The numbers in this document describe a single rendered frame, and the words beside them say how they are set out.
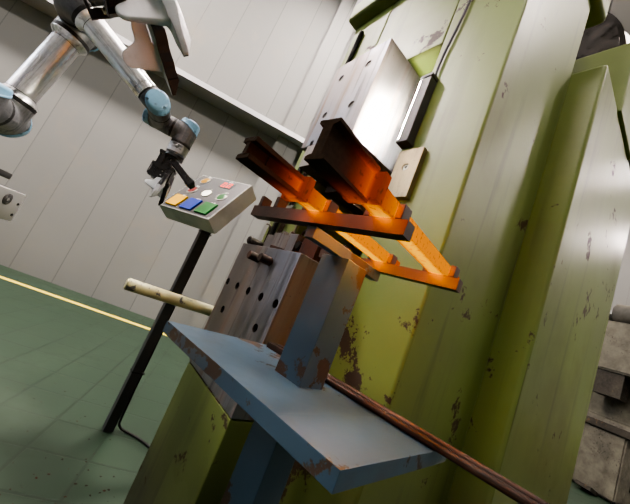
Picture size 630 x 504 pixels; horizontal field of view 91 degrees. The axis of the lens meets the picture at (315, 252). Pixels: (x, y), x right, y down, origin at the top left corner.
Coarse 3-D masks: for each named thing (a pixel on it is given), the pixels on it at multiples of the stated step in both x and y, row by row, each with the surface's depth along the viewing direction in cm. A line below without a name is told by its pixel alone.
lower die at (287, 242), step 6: (276, 234) 110; (282, 234) 107; (294, 234) 101; (270, 240) 111; (276, 240) 108; (282, 240) 105; (288, 240) 102; (294, 240) 99; (300, 240) 100; (264, 246) 113; (282, 246) 103; (288, 246) 101; (294, 246) 98
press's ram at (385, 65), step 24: (384, 48) 109; (336, 72) 131; (360, 72) 115; (384, 72) 108; (408, 72) 115; (336, 96) 121; (360, 96) 107; (384, 96) 109; (408, 96) 116; (360, 120) 103; (384, 120) 110; (312, 144) 119; (384, 144) 111; (384, 168) 114
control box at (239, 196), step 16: (208, 176) 155; (176, 192) 147; (192, 192) 144; (224, 192) 140; (240, 192) 137; (176, 208) 135; (224, 208) 131; (240, 208) 139; (192, 224) 136; (208, 224) 127; (224, 224) 133
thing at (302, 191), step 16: (256, 144) 37; (240, 160) 38; (256, 160) 37; (272, 160) 39; (272, 176) 39; (288, 176) 41; (288, 192) 42; (304, 192) 42; (320, 208) 46; (352, 240) 54; (368, 240) 55; (368, 256) 61; (384, 256) 60
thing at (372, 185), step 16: (336, 128) 29; (320, 144) 28; (336, 144) 29; (352, 144) 30; (320, 160) 28; (336, 160) 29; (352, 160) 31; (368, 160) 32; (336, 176) 30; (352, 176) 32; (368, 176) 34; (384, 176) 33; (352, 192) 32; (368, 192) 33; (384, 192) 33; (368, 208) 37; (384, 208) 35; (416, 224) 42; (416, 240) 42; (416, 256) 48; (432, 256) 47; (432, 272) 53; (448, 272) 53
